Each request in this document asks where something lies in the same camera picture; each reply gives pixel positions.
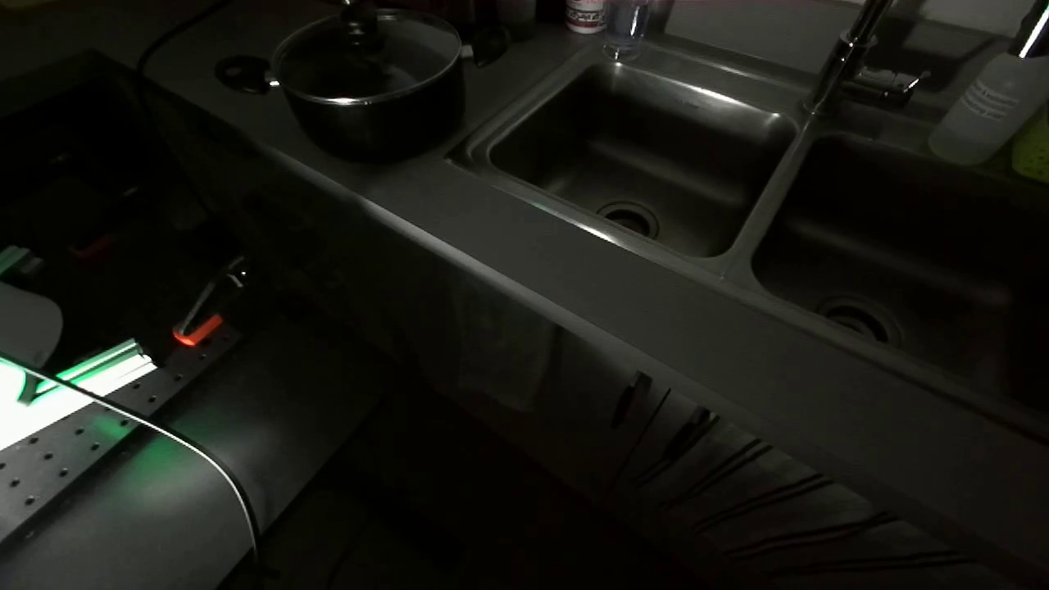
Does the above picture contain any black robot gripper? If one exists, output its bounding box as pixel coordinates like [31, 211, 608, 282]
[331, 0, 388, 39]

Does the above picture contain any glass lid with black knob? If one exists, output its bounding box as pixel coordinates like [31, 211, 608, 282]
[265, 7, 469, 110]

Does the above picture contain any black cooking pot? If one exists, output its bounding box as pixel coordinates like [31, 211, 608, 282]
[262, 11, 475, 164]

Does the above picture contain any white labelled container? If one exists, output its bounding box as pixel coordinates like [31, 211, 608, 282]
[565, 0, 608, 38]

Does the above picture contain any stainless steel double sink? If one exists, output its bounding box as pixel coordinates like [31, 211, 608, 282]
[450, 44, 1049, 439]

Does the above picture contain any white lit panel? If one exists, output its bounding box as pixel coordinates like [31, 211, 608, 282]
[0, 334, 164, 453]

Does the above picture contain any chrome sink faucet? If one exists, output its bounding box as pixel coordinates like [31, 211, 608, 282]
[803, 0, 931, 128]

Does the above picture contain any perforated black mounting board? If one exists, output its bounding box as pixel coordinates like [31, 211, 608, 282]
[0, 354, 246, 540]

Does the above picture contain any translucent plastic bottle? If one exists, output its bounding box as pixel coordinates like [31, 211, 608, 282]
[926, 0, 1049, 172]

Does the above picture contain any green sponge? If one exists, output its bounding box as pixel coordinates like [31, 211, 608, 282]
[1006, 110, 1049, 187]

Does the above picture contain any orange handled clamp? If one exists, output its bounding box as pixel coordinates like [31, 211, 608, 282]
[171, 259, 253, 354]

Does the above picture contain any white cable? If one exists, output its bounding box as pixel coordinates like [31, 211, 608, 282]
[0, 345, 265, 590]

